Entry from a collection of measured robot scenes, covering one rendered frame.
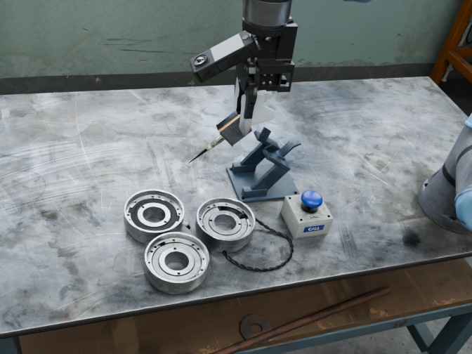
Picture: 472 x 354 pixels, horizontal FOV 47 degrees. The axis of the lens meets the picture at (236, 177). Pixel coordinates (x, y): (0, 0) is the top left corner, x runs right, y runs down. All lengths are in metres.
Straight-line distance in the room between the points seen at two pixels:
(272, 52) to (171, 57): 1.76
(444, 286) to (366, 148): 0.39
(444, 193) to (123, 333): 0.69
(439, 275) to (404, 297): 0.13
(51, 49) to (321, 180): 1.67
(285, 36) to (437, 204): 0.47
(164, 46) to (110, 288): 1.84
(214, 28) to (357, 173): 1.57
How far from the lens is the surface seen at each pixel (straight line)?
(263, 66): 0.90
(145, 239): 0.94
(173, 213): 0.97
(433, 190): 1.16
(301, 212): 1.00
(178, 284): 0.87
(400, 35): 3.13
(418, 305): 1.35
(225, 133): 0.98
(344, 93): 1.45
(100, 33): 2.54
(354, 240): 1.05
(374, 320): 1.29
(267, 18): 0.86
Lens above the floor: 1.53
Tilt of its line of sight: 42 degrees down
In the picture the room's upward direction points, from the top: 12 degrees clockwise
